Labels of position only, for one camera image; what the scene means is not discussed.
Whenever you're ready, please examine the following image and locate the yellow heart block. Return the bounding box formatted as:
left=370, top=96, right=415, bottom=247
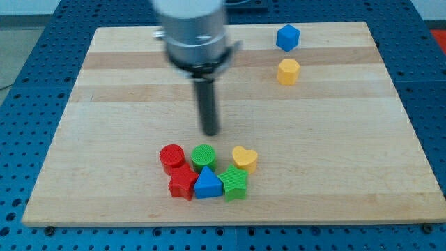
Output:
left=232, top=146, right=259, bottom=174

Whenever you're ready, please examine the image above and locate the blue cube block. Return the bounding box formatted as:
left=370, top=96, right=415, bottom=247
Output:
left=276, top=24, right=300, bottom=52

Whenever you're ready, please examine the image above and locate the blue triangle block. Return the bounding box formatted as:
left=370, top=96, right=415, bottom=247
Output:
left=194, top=166, right=223, bottom=199

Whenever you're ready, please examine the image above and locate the yellow hexagon block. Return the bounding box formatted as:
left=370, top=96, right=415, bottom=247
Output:
left=277, top=59, right=300, bottom=86

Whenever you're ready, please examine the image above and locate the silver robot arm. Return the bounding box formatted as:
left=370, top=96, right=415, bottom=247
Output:
left=151, top=0, right=242, bottom=136

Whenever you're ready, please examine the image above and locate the green star block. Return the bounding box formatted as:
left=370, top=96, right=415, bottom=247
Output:
left=217, top=165, right=249, bottom=202

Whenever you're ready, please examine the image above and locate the green cylinder block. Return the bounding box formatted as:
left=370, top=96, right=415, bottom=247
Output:
left=191, top=144, right=217, bottom=173

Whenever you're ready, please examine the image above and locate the red star block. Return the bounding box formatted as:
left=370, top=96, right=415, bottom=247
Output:
left=168, top=163, right=199, bottom=201

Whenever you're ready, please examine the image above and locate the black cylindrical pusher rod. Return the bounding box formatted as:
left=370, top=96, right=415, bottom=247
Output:
left=193, top=79, right=220, bottom=136

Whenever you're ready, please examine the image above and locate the wooden board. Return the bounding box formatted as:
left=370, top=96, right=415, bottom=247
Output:
left=22, top=22, right=445, bottom=227

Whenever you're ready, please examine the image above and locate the red cylinder block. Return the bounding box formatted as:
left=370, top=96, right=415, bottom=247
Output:
left=159, top=144, right=185, bottom=175

